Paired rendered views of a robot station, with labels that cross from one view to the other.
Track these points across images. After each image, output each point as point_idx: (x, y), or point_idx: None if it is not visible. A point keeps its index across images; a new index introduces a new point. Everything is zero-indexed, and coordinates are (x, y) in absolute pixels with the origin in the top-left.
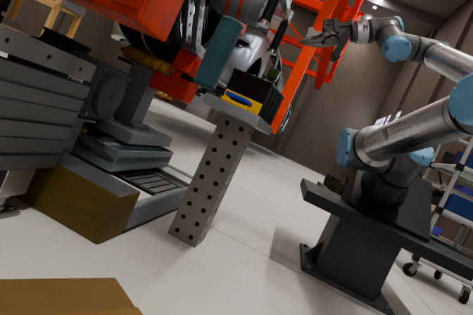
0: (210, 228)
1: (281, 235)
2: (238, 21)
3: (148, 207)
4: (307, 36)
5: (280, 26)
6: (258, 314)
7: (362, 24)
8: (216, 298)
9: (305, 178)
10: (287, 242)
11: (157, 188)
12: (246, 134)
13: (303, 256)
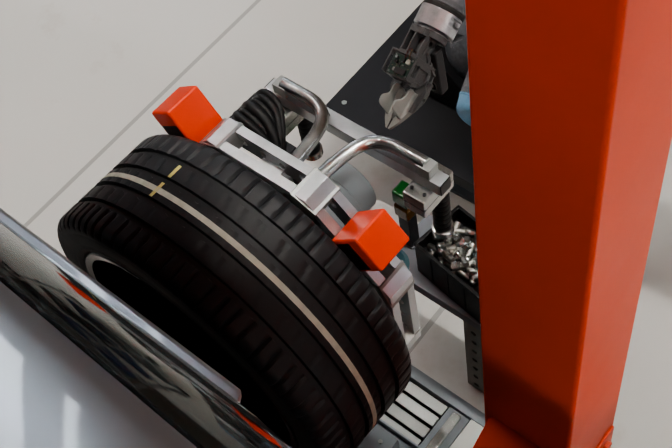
0: (439, 328)
1: (370, 180)
2: (406, 260)
3: None
4: (400, 115)
5: (306, 123)
6: (639, 343)
7: (452, 28)
8: (629, 382)
9: (333, 106)
10: (394, 182)
11: (400, 399)
12: None
13: (458, 191)
